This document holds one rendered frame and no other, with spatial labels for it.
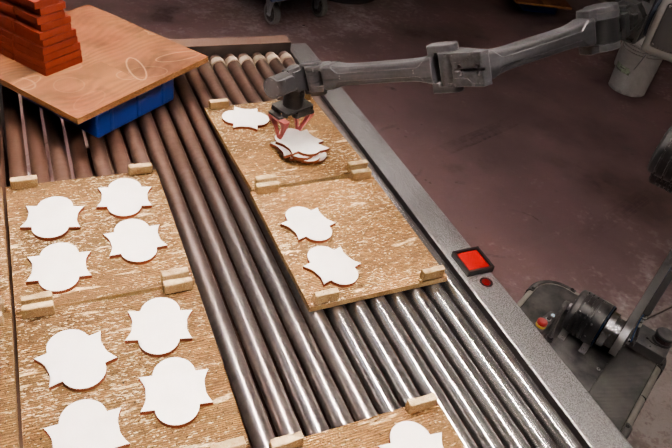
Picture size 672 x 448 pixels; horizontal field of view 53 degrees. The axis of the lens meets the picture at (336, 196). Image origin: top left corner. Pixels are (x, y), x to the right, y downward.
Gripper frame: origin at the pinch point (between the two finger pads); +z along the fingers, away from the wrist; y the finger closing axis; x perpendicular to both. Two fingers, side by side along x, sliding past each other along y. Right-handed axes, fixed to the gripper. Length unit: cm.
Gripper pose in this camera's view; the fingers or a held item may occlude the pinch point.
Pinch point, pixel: (288, 132)
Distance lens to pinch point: 188.2
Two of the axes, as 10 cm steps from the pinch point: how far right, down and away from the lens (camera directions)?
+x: -7.0, -5.2, 4.9
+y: 6.9, -3.4, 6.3
